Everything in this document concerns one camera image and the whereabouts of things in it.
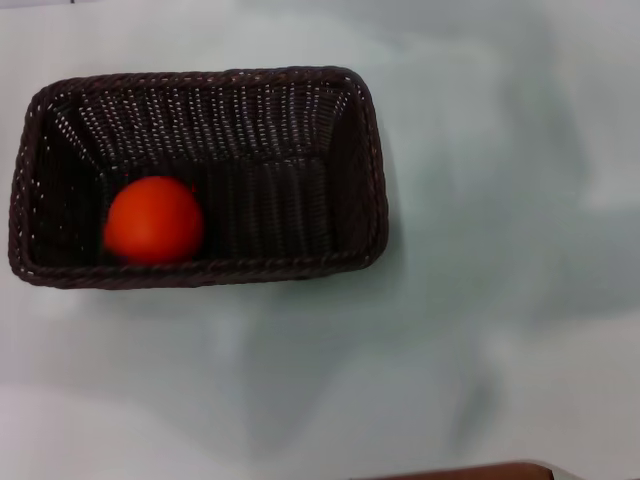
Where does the orange pear-shaped toy fruit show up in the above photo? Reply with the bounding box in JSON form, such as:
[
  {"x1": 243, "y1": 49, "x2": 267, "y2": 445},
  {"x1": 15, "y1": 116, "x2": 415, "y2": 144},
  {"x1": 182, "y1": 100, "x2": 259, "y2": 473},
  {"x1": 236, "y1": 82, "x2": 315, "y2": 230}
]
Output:
[{"x1": 102, "y1": 175, "x2": 206, "y2": 266}]

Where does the dark brown woven basket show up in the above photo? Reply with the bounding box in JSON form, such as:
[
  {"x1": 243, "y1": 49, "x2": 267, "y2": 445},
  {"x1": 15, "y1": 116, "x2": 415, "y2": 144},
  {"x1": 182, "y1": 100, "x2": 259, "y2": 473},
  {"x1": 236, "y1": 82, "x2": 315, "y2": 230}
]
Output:
[{"x1": 7, "y1": 64, "x2": 390, "y2": 290}]

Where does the brown wooden edge piece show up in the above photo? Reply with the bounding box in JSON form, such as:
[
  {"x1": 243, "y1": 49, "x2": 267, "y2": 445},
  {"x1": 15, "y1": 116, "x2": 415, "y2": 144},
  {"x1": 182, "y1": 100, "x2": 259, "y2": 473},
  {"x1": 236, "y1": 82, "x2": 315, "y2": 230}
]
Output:
[{"x1": 379, "y1": 461, "x2": 556, "y2": 480}]

